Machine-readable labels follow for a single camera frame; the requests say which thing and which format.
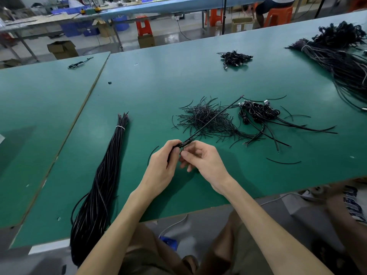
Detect person's left hand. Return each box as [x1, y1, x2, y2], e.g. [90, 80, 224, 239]
[140, 139, 183, 198]

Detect large heap of black cables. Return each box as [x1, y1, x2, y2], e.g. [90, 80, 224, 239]
[286, 21, 367, 111]

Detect blue plastic item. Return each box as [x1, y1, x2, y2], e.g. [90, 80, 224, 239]
[159, 236, 179, 251]

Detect black fan on stand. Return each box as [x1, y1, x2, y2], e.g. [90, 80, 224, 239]
[221, 0, 228, 36]

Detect red plastic stool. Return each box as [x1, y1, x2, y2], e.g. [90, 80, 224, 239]
[135, 15, 153, 37]

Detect person's right hand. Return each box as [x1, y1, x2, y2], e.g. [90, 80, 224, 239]
[179, 140, 233, 195]

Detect small cardboard box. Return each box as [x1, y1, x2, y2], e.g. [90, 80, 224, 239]
[138, 35, 156, 49]

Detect orange plastic stool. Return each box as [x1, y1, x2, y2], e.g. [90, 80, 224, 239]
[264, 5, 293, 28]
[209, 8, 223, 28]

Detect long blue workbench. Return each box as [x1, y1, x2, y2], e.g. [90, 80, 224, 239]
[97, 0, 270, 21]

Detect person's right forearm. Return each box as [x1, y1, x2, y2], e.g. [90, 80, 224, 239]
[218, 177, 333, 275]

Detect person's brown shorts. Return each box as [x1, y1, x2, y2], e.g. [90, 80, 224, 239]
[117, 210, 273, 275]

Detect black sandal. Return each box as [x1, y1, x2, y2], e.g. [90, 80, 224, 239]
[182, 255, 200, 275]

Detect person's left forearm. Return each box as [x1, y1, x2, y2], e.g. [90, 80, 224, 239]
[77, 185, 161, 275]

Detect person's right leg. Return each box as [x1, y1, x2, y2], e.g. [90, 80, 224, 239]
[327, 183, 367, 275]

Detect open cardboard box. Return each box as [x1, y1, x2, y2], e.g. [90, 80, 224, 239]
[47, 40, 79, 60]

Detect small pile of knotted cables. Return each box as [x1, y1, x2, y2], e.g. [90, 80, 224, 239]
[217, 50, 253, 70]

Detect pile of black wire ties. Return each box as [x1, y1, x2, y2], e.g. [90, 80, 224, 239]
[172, 97, 256, 148]

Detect long black cable bundle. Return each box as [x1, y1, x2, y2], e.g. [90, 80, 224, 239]
[70, 113, 130, 267]

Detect small cable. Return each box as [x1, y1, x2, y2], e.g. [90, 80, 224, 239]
[68, 57, 94, 70]

